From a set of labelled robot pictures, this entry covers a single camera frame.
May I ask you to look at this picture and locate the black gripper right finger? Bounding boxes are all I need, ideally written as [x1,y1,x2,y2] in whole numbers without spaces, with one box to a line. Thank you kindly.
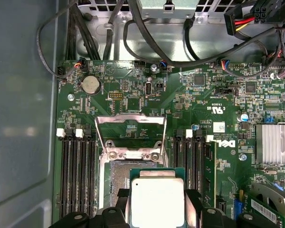
[184,189,261,228]

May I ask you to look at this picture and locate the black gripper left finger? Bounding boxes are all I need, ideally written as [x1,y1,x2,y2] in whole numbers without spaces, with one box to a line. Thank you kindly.
[48,188,131,228]

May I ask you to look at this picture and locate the silver CPU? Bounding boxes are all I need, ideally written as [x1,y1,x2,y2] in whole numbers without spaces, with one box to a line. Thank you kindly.
[129,167,186,228]

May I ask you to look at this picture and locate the CPU socket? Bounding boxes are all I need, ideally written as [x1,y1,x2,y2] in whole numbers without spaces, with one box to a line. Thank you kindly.
[97,140,170,214]

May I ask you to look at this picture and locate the black RAM slot white clips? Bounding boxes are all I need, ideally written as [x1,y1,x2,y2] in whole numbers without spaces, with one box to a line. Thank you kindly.
[56,128,71,220]
[75,129,90,220]
[184,129,193,190]

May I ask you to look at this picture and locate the black graphics card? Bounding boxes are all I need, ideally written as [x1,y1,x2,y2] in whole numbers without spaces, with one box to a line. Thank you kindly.
[246,181,285,228]

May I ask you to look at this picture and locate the silver heat sink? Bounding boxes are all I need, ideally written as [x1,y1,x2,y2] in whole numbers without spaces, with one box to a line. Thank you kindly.
[255,123,285,165]

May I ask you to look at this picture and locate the green motherboard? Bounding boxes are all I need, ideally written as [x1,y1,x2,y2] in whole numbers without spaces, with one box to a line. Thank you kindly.
[52,59,285,228]

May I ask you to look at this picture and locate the coin battery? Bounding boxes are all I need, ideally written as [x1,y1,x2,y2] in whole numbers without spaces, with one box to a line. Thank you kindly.
[81,75,102,95]

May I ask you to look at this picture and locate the black PC case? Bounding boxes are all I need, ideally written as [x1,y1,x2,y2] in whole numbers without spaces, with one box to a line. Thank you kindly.
[0,0,285,228]

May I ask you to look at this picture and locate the black power connector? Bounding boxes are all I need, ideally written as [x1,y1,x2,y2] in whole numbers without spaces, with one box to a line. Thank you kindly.
[253,0,283,24]

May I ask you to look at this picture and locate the grey metal drive cage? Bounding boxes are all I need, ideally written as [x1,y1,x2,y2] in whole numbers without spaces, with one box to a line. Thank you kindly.
[136,0,201,19]

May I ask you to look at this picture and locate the black cable bundle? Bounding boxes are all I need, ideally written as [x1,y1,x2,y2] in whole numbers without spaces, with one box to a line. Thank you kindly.
[66,4,102,61]

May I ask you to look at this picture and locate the thin black cable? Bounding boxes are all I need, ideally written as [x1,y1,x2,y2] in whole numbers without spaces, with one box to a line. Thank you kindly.
[36,0,79,79]

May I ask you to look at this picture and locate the black connector red yellow wires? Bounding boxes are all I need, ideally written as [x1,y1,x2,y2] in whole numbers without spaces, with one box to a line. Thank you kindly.
[224,6,256,36]

